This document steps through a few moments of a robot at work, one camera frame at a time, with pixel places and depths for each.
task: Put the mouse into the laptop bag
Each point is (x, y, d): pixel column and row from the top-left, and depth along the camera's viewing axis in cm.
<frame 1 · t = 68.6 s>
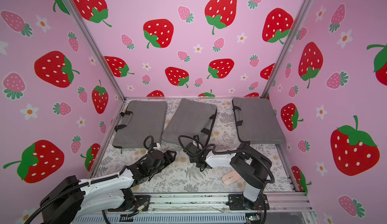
left hand: (175, 155, 85), fingers open
right hand: (191, 155, 90), fingers closed
left grey laptop bag: (141, 118, 106), point 4 cm above the table
middle grey laptop bag: (191, 118, 105), point 5 cm above the table
right grey laptop bag: (260, 125, 105), point 2 cm above the table

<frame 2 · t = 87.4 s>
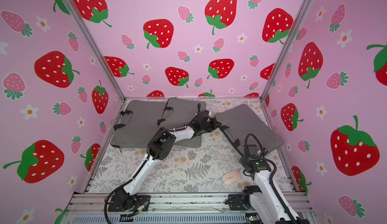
left hand: (224, 124, 101), fingers closed
right hand: (244, 160, 85), fingers closed
middle grey laptop bag: (180, 113, 110), point 4 cm above the table
right grey laptop bag: (241, 120, 107), point 2 cm above the table
the other named things where they were.

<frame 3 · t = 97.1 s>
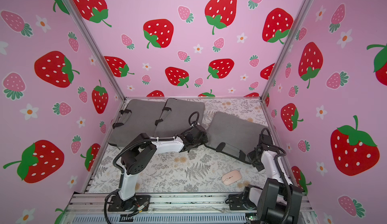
left hand: (210, 138, 94), fingers closed
right hand: (250, 159, 86), fingers closed
right grey laptop bag: (235, 136, 99), point 2 cm above the table
the other named things where they were.

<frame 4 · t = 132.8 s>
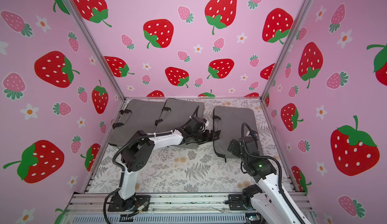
left hand: (217, 139, 88), fingers open
right hand: (235, 145, 79), fingers open
right grey laptop bag: (227, 123, 109), on the table
the other named things where they were.

